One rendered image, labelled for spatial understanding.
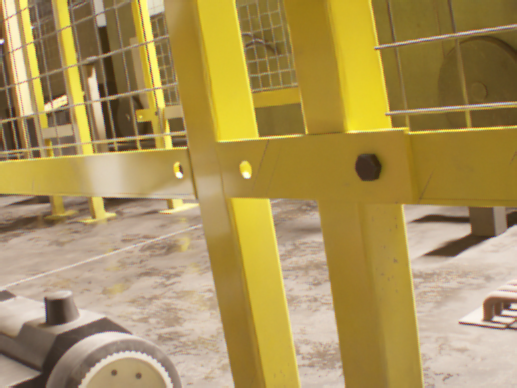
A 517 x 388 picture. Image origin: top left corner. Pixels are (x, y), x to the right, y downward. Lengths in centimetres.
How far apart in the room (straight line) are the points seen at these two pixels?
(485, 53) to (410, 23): 35
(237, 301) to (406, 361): 18
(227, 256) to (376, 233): 18
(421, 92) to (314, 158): 211
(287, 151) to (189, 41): 15
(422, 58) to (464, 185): 216
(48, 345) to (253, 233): 41
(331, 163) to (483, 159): 13
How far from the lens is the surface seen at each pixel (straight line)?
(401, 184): 52
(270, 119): 323
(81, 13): 457
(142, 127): 402
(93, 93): 394
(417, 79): 267
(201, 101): 67
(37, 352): 102
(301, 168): 58
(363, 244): 56
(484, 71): 245
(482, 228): 196
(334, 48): 54
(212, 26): 67
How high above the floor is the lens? 49
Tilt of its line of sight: 8 degrees down
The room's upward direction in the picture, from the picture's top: 10 degrees counter-clockwise
